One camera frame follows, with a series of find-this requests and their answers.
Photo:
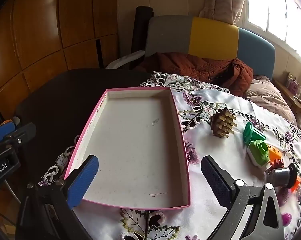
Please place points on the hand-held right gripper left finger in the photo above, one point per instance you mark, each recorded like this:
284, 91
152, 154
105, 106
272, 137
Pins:
83, 182

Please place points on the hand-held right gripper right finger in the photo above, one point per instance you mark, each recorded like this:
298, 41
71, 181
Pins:
215, 182

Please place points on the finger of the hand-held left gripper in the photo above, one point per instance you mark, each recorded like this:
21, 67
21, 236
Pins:
3, 133

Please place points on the light green plug-in device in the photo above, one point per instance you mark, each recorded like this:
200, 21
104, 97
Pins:
256, 152

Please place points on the brown wooden peg brush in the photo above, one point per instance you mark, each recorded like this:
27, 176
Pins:
219, 123

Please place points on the dark green plastic holder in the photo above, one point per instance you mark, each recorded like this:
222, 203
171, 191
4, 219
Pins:
250, 132

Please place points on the red plastic gear toy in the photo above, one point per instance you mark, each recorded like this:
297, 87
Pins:
278, 164

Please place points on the pink cardboard box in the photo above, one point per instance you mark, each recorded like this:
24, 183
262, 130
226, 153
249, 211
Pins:
135, 142

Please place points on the orange plastic shell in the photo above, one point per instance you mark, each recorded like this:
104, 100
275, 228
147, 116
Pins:
275, 155

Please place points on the grey jar with black lid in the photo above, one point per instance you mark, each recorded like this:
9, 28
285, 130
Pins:
284, 176

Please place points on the purple perforated silicone toy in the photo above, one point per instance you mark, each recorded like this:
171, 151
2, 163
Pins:
287, 219

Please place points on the orange block toy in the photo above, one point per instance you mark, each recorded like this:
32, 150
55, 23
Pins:
296, 185

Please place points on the white floral embroidered tablecloth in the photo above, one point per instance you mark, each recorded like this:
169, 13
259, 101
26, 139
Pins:
240, 105

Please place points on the pink quilt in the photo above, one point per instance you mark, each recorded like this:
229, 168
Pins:
268, 97

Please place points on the wooden wardrobe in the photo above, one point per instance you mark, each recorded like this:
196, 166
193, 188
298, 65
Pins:
40, 30

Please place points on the wooden side table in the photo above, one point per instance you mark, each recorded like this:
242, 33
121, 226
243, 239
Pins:
295, 102

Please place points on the brown quilted blanket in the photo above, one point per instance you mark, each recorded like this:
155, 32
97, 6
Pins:
190, 67

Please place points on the purple tin box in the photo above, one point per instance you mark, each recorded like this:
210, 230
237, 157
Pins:
294, 83

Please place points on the white chair armrest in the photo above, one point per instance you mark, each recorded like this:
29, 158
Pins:
125, 58

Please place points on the grey yellow blue headboard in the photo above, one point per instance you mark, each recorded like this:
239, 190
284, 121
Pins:
210, 35

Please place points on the window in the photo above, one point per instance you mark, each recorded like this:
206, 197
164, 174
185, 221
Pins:
278, 12

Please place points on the beige curtain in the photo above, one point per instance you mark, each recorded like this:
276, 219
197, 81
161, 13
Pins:
223, 0

